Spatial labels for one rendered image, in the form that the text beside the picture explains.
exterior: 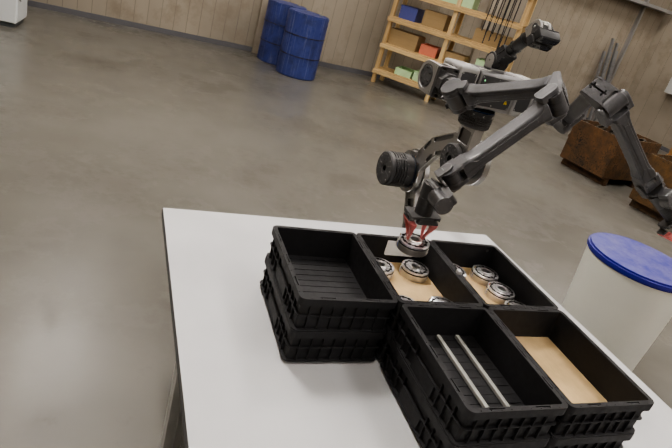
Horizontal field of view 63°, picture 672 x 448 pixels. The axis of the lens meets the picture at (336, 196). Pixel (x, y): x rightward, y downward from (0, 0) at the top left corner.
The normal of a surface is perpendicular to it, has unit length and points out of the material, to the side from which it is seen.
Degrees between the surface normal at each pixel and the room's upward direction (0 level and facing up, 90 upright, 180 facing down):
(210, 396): 0
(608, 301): 94
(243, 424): 0
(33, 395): 0
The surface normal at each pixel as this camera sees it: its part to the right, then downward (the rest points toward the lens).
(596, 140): -0.86, -0.04
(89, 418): 0.26, -0.89
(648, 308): -0.12, 0.43
